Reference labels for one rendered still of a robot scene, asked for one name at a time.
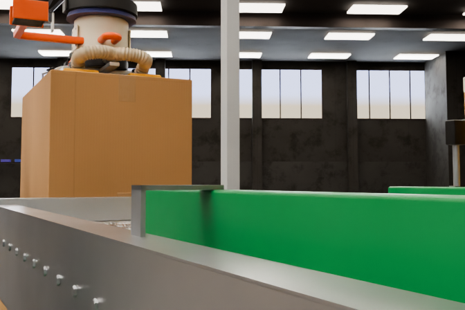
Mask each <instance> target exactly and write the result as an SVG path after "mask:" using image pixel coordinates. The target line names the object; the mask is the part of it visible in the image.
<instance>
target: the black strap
mask: <svg viewBox="0 0 465 310"><path fill-rule="evenodd" d="M78 8H113V9H117V10H122V11H125V12H128V13H130V14H132V15H133V16H135V18H136V19H137V16H138V6H137V5H136V4H135V3H134V2H133V1H131V0H64V2H63V6H62V12H63V13H65V15H66V16H67V14H68V13H69V12H70V11H72V10H75V9H78Z"/></svg>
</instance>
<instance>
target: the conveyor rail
mask: <svg viewBox="0 0 465 310"><path fill-rule="evenodd" d="M0 300H1V301H2V303H3V304H4V305H5V307H6V308H7V310H465V303H461V302H456V301H452V300H447V299H443V298H437V297H434V296H430V295H424V294H420V293H415V292H411V291H406V290H402V289H396V288H393V287H389V286H383V285H380V284H374V283H371V282H365V281H361V280H355V279H352V278H348V277H343V276H339V275H333V274H330V273H324V272H320V271H315V270H311V269H307V268H302V267H298V266H292V265H289V264H283V263H279V262H274V261H270V260H267V259H261V258H257V257H251V256H248V255H242V254H239V253H233V252H229V251H226V250H220V249H216V248H211V247H207V246H201V245H198V244H192V243H188V242H185V241H179V240H175V239H170V238H167V237H160V236H157V235H151V234H147V233H145V237H137V236H134V235H131V230H129V229H125V228H119V227H116V226H110V225H107V224H101V223H98V222H94V221H88V220H84V219H78V218H75V217H70V216H66V215H60V214H57V213H53V212H47V211H43V210H38V209H34V208H29V207H25V206H19V205H0Z"/></svg>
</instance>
